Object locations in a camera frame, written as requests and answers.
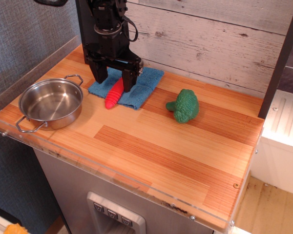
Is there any yellow object bottom left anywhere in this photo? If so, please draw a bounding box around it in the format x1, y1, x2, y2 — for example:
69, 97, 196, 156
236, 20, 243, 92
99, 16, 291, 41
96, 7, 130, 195
3, 223, 29, 234

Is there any green toy broccoli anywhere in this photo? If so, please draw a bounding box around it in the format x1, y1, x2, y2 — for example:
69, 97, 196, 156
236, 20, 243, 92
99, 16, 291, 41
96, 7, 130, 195
166, 89, 199, 123

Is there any dark right frame post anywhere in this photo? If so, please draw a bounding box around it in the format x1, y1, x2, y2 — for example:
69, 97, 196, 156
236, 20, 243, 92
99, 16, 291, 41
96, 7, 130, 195
258, 18, 293, 119

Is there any dark frame post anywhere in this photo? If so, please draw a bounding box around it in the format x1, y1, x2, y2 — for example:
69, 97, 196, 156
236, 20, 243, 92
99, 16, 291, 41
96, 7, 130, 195
75, 0, 97, 65
258, 18, 293, 119

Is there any clear acrylic edge guard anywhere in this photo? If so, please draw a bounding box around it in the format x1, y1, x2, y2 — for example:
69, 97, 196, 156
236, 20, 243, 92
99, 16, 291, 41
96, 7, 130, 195
0, 112, 263, 234

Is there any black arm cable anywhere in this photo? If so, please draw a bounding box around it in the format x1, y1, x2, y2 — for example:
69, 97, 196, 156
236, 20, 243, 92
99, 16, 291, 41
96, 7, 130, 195
123, 16, 139, 42

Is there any white toy sink unit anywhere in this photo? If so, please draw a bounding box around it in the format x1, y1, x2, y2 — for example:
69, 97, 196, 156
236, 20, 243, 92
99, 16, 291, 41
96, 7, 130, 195
249, 36, 293, 198

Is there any grey toy fridge cabinet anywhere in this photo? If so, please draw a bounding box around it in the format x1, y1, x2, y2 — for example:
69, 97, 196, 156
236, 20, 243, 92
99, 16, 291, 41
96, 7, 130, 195
34, 150, 213, 234

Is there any blue folded towel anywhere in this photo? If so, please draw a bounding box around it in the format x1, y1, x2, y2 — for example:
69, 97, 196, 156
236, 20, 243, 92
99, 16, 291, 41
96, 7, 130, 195
88, 67, 164, 110

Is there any stainless steel pot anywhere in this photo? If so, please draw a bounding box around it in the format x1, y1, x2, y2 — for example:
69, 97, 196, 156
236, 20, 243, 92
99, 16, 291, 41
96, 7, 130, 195
16, 74, 84, 133

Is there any red handled metal spoon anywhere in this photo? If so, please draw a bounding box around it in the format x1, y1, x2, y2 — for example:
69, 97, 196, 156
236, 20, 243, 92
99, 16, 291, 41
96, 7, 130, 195
105, 60, 145, 110

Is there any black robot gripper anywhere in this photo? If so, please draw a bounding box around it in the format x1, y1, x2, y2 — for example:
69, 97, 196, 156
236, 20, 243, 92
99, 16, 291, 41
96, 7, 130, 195
86, 28, 141, 92

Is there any dark left frame post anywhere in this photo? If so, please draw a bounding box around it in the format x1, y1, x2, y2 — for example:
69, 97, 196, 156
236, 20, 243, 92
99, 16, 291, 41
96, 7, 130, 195
75, 0, 97, 65

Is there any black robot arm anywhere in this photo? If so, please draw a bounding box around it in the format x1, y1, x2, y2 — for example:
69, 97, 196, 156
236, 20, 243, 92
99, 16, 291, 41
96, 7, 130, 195
84, 0, 143, 93

